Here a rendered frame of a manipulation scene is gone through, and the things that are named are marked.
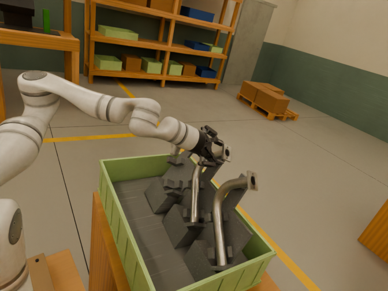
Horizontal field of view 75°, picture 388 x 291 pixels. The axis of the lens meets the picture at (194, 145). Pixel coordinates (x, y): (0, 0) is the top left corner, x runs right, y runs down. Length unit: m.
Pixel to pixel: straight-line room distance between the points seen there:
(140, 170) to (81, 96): 0.54
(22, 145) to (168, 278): 0.55
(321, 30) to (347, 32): 0.67
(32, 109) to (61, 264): 0.45
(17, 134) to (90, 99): 0.19
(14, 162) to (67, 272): 0.38
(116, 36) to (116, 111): 4.43
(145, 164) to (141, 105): 0.53
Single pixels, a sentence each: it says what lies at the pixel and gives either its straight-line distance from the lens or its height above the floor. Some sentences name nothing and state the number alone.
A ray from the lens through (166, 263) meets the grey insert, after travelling 0.90.
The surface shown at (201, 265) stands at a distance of 0.86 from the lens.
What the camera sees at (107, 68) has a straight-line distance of 5.17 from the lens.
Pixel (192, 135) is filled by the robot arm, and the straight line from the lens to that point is 0.74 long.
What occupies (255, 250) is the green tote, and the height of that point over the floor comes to 0.90.
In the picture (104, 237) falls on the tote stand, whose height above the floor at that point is 0.79.
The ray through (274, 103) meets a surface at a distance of 5.28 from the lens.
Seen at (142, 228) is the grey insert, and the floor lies 0.85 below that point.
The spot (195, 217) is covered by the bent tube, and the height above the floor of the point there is 0.96.
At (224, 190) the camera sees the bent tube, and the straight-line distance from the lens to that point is 0.80.
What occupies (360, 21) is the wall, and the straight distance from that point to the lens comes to 7.45.
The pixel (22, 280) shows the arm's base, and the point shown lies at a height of 1.05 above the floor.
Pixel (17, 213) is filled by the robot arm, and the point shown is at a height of 1.21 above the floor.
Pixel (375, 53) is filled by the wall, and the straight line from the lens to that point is 7.16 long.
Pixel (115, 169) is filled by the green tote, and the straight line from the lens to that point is 1.13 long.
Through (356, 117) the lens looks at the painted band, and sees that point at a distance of 7.16.
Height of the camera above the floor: 1.56
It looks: 27 degrees down
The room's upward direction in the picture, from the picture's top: 14 degrees clockwise
